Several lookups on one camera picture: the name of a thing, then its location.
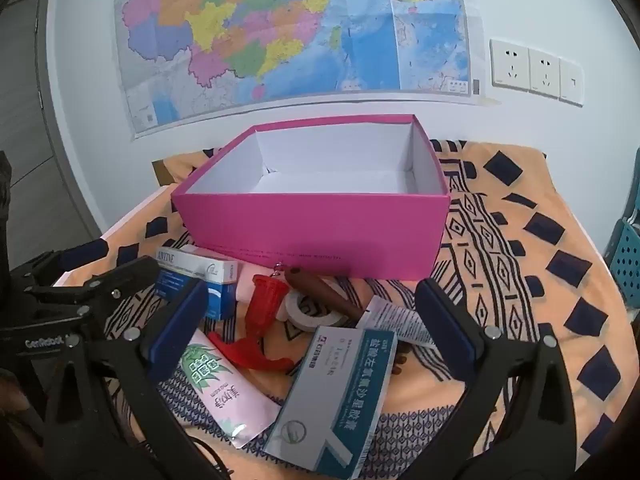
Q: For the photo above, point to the brown wooden tool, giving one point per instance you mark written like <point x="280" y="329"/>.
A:
<point x="320" y="290"/>

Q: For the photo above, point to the pink cardboard box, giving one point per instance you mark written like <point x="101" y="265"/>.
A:
<point x="310" y="240"/>

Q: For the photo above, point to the red plastic tool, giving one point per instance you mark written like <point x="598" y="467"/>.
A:
<point x="262" y="300"/>

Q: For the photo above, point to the colourful wall map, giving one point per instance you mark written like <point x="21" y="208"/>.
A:
<point x="250" y="35"/>

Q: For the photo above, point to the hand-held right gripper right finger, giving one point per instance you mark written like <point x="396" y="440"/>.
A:
<point x="442" y="327"/>

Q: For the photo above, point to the blue white medicine box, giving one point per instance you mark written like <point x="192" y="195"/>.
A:
<point x="200" y="270"/>

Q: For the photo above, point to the white tape roll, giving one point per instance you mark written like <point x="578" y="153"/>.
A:
<point x="320" y="317"/>

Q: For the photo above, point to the teal white medicine box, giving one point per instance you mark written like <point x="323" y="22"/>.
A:
<point x="330" y="400"/>

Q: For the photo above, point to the white wall socket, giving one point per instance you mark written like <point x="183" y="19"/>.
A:
<point x="545" y="74"/>
<point x="510" y="65"/>

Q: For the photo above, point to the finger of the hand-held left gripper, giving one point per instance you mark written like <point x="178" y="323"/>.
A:
<point x="80" y="255"/>
<point x="125" y="272"/>

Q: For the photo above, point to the white wall plate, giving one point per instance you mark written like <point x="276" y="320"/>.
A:
<point x="571" y="82"/>

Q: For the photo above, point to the orange patterned blanket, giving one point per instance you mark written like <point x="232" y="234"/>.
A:
<point x="525" y="260"/>

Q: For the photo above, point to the blue plastic basket rack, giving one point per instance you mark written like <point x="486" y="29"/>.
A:
<point x="627" y="255"/>

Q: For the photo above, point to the pink printed card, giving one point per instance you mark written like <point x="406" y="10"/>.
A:
<point x="220" y="395"/>

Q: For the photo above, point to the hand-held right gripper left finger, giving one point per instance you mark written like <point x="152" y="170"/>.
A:
<point x="180" y="327"/>

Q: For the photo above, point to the grey door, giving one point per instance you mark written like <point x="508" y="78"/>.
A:
<point x="25" y="110"/>

